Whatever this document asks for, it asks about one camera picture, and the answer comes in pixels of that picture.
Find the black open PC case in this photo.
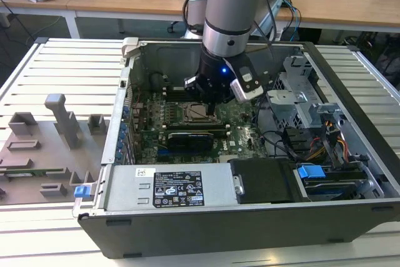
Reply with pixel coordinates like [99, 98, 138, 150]
[72, 38, 400, 260]

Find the silver CPU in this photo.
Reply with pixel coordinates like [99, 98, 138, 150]
[189, 106, 208, 119]

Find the grey power supply unit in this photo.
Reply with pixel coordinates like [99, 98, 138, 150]
[104, 164, 240, 211]

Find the black plastic bay cover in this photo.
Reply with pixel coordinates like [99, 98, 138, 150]
[229, 159, 311, 204]

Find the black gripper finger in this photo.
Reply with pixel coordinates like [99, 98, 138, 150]
[206, 100, 218, 118]

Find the green RAM stick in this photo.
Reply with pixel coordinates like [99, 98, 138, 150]
[0, 168, 66, 178]

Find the green motherboard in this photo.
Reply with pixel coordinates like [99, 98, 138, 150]
[129, 90, 269, 165]

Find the hard disk in blue carrier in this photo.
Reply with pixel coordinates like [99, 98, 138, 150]
[296, 163, 367, 201]

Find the black RAM slot bank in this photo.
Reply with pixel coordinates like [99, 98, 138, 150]
[162, 87, 201, 103]
[162, 122, 232, 134]

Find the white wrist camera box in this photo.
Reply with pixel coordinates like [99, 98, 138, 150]
[230, 66, 264, 103]

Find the grey case latch handle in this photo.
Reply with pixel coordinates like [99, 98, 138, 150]
[121, 38, 140, 59]

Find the CPU socket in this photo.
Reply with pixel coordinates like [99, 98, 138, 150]
[182, 101, 220, 124]

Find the orange yellow wire bundle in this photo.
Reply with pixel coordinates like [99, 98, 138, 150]
[307, 137, 350, 161]

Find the black graphics card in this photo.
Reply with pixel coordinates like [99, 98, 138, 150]
[167, 131, 216, 153]

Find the blue cable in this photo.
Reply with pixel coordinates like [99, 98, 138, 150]
[281, 0, 303, 32]

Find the silver metal drive cage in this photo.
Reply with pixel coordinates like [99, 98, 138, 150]
[265, 56, 344, 131]

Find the grey parts rack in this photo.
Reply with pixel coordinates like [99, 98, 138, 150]
[0, 93, 110, 205]

